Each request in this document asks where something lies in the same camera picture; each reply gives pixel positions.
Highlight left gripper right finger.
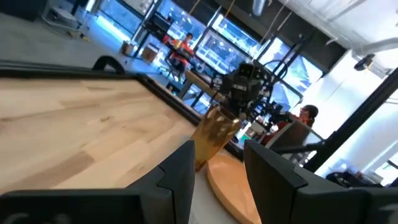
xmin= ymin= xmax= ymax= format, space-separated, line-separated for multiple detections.
xmin=243 ymin=139 xmax=398 ymax=224

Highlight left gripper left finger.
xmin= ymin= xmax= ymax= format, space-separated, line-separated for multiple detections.
xmin=0 ymin=139 xmax=197 ymax=224

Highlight amber ribbed plastic cup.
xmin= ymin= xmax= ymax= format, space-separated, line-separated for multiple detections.
xmin=190 ymin=105 xmax=243 ymax=172

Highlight orange round plate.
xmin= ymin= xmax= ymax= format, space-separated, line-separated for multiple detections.
xmin=205 ymin=153 xmax=262 ymax=224

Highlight light grey plastic tray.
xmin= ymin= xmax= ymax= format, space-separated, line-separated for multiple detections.
xmin=187 ymin=166 xmax=241 ymax=224

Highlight grey screen back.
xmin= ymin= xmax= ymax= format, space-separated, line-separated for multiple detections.
xmin=265 ymin=120 xmax=325 ymax=154

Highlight person in orange top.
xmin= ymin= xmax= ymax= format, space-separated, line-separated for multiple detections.
xmin=167 ymin=32 xmax=196 ymax=74

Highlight person behind grey screen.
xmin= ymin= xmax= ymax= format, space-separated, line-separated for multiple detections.
xmin=260 ymin=104 xmax=320 ymax=146

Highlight brown cardboard box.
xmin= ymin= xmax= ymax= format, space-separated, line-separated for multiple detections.
xmin=120 ymin=40 xmax=138 ymax=57
xmin=141 ymin=44 xmax=160 ymax=63

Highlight black ceiling-mounted device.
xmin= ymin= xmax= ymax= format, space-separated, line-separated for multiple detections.
xmin=353 ymin=53 xmax=376 ymax=72

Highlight black slanted metal post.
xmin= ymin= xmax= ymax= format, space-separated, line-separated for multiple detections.
xmin=303 ymin=67 xmax=398 ymax=173

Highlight black arched cable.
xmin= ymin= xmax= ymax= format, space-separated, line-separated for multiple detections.
xmin=91 ymin=55 xmax=127 ymax=75

